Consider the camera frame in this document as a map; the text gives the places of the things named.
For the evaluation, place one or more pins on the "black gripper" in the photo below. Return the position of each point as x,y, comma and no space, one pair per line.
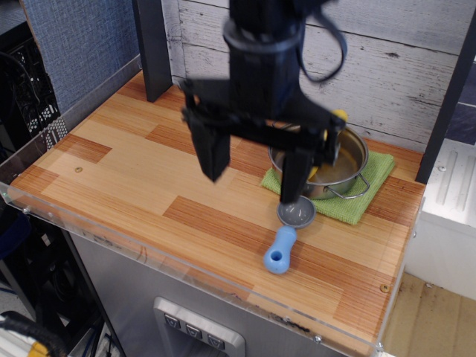
261,101

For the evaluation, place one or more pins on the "blue handled grey spoon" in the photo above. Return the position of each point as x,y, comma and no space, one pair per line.
293,216

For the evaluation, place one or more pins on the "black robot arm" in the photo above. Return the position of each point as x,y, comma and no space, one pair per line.
262,22

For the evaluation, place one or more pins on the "small steel pot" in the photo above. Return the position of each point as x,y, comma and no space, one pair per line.
332,179

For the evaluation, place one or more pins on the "yellow plastic banana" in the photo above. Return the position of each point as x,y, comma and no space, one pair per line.
340,113

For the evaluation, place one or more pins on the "green cloth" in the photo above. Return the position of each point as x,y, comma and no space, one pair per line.
350,211

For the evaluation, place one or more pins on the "stainless cabinet front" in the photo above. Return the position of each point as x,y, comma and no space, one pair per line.
127,289

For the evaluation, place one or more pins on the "silver button control panel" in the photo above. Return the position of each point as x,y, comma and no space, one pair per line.
182,329

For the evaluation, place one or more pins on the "dark grey left post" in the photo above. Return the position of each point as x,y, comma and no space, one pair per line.
152,42

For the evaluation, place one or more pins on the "dark grey post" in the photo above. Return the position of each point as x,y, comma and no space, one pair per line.
152,42
449,104

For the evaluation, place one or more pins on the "dark grey right post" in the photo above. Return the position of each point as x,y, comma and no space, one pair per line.
449,104

